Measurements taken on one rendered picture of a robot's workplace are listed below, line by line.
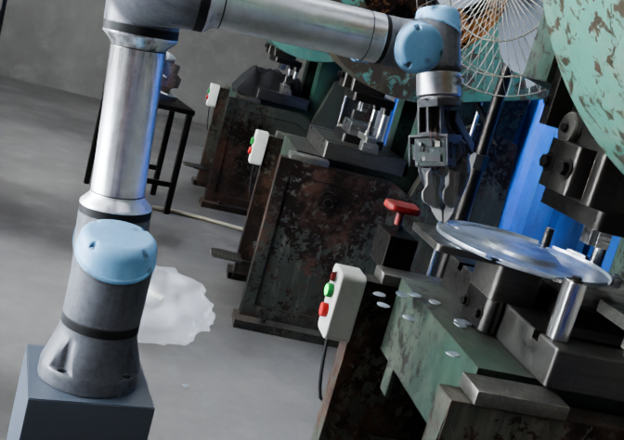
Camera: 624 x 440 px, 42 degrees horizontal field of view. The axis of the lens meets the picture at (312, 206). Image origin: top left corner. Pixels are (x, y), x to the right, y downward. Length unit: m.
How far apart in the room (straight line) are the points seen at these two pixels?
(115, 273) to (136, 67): 0.32
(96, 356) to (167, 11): 0.50
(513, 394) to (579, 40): 0.48
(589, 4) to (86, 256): 0.74
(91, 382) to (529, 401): 0.61
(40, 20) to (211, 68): 1.58
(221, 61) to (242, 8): 6.67
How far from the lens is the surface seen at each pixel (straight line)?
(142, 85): 1.28
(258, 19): 1.17
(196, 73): 7.83
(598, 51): 0.91
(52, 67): 7.88
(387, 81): 2.61
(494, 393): 1.13
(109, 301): 1.20
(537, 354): 1.24
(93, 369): 1.23
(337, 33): 1.19
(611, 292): 1.38
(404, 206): 1.61
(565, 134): 1.41
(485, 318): 1.34
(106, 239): 1.20
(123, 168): 1.30
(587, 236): 1.41
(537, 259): 1.33
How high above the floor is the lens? 1.02
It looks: 11 degrees down
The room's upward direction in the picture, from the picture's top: 15 degrees clockwise
